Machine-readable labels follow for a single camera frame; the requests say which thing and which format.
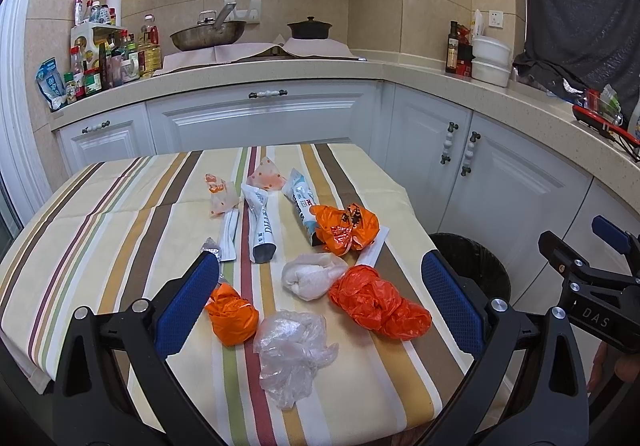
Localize small orange plastic bag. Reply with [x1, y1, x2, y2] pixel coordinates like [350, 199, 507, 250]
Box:
[205, 283, 259, 348]

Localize silver foil wrapper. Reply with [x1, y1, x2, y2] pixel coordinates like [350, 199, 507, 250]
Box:
[201, 237, 220, 275]

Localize white chopstick sleeve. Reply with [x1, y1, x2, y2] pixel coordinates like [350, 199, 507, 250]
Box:
[218, 208, 240, 263]

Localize large orange plastic bag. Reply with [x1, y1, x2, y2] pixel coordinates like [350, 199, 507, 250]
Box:
[328, 264, 432, 341]

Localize white paper sleeve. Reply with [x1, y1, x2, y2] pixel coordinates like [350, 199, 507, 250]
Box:
[356, 226, 390, 267]

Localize white DHA packaging pouch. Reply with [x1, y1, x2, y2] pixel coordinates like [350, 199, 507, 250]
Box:
[241, 183, 277, 264]

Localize clear plastic bag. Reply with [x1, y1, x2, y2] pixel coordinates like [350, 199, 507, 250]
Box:
[253, 311, 338, 411]

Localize orange dotted wrapper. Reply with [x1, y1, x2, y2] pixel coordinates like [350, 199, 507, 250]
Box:
[246, 157, 286, 192]
[205, 174, 240, 217]

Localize white plastic bag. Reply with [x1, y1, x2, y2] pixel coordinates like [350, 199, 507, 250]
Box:
[281, 253, 348, 301]

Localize orange bag with black print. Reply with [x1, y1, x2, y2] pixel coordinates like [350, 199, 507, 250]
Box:
[310, 203, 380, 257]

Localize white blue PICC pouch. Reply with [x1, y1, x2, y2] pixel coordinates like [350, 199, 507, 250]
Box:
[282, 168, 322, 247]

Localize black trash bin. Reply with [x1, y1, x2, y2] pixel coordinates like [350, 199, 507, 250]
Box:
[430, 233, 511, 302]

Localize person's right hand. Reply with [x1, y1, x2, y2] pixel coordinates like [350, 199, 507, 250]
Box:
[584, 341, 640, 394]

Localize red dish rack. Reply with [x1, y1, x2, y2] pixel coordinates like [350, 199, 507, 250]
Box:
[572, 105, 639, 149]

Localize striped tablecloth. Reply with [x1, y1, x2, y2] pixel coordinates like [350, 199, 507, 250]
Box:
[1, 144, 472, 445]

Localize white stacked bowls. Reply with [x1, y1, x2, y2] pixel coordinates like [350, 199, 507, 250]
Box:
[472, 36, 512, 88]

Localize red packet by bottle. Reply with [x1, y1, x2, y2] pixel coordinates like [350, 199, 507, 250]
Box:
[456, 24, 474, 77]

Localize dark oil bottle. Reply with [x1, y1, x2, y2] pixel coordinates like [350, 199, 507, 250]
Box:
[445, 21, 459, 74]

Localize dark hanging garment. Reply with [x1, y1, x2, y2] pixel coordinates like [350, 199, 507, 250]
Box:
[514, 0, 639, 120]

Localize yellow cooking oil bottle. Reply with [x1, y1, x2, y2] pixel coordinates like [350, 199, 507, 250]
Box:
[138, 13, 163, 78]

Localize blue white snack bag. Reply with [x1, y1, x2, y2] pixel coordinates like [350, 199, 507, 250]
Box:
[36, 58, 66, 112]

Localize white spice rack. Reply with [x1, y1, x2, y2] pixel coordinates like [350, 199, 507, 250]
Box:
[70, 22, 127, 72]

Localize steel wok pan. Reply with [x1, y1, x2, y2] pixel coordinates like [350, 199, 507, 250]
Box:
[170, 1, 245, 51]

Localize beige stove cover cloth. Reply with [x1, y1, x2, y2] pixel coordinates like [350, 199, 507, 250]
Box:
[153, 38, 358, 77]

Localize black lidded pot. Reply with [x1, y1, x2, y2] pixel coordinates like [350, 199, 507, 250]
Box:
[288, 16, 332, 40]

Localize paper towel roll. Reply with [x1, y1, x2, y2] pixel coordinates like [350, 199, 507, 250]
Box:
[106, 0, 122, 26]

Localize cabinet door handle right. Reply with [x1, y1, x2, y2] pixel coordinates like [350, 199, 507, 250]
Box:
[460, 131, 482, 177]

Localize cabinet door handle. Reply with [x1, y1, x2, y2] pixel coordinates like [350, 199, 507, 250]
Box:
[460, 131, 482, 177]
[440, 121, 459, 166]

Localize cabinet door handle left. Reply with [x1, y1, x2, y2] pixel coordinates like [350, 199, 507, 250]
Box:
[440, 121, 459, 166]

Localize drawer handle left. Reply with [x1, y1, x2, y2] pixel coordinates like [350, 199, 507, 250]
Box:
[81, 119, 111, 134]

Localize drawer handle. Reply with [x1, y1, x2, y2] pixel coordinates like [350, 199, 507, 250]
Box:
[81, 119, 111, 134]
[247, 89, 288, 100]

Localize drawer handle centre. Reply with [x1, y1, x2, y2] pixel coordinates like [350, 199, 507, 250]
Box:
[247, 89, 288, 100]

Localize white wall socket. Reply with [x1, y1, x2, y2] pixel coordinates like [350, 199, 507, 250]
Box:
[488, 10, 504, 29]

